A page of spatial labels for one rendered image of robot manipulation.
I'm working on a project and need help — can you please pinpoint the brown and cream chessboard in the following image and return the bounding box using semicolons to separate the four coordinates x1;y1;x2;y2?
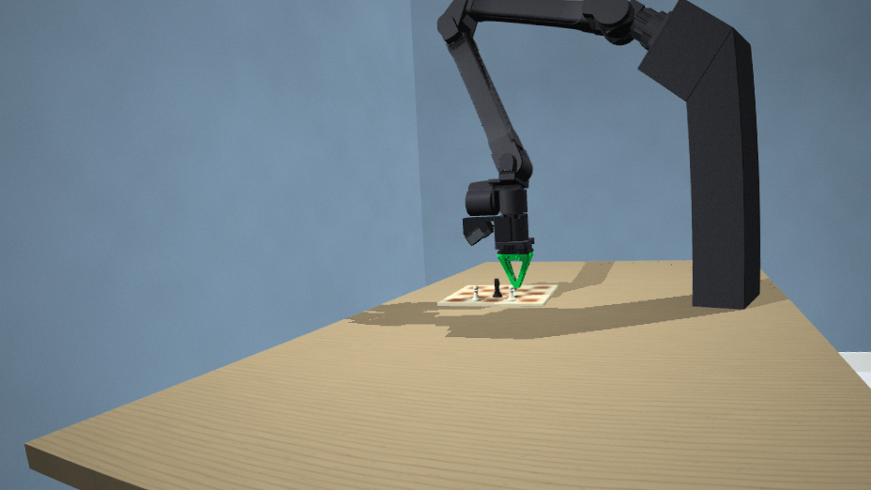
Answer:
437;285;558;307

